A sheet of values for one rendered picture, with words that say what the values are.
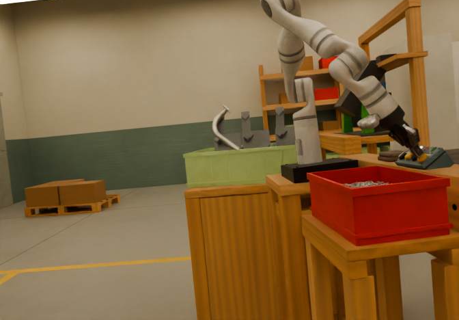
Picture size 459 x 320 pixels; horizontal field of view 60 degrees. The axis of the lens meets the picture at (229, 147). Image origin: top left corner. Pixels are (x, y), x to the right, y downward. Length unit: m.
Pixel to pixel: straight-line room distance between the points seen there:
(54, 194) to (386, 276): 5.79
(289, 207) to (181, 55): 7.18
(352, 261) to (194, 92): 7.58
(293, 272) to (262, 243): 0.44
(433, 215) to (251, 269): 1.16
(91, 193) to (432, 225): 5.69
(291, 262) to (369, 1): 7.74
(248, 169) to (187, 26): 6.82
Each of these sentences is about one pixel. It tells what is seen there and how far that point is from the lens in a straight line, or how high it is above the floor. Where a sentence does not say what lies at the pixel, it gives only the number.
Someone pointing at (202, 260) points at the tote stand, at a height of 0.46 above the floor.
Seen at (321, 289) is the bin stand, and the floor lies 0.60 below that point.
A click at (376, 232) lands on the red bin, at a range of 0.88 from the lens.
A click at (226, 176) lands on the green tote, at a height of 0.83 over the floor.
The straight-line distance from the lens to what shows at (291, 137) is 2.13.
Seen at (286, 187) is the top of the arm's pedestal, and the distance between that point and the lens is 1.41.
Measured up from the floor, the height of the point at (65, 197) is 0.26.
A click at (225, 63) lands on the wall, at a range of 8.30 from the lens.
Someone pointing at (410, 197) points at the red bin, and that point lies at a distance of 0.90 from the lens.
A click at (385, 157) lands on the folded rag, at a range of 1.46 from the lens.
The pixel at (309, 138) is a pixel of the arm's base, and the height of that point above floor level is 1.00.
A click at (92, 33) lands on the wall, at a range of 9.03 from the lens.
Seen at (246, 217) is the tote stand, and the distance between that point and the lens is 1.87.
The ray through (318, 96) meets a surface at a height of 1.50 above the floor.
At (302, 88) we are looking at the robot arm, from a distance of 1.54.
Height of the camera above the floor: 1.06
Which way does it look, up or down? 3 degrees down
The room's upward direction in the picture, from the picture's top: 5 degrees counter-clockwise
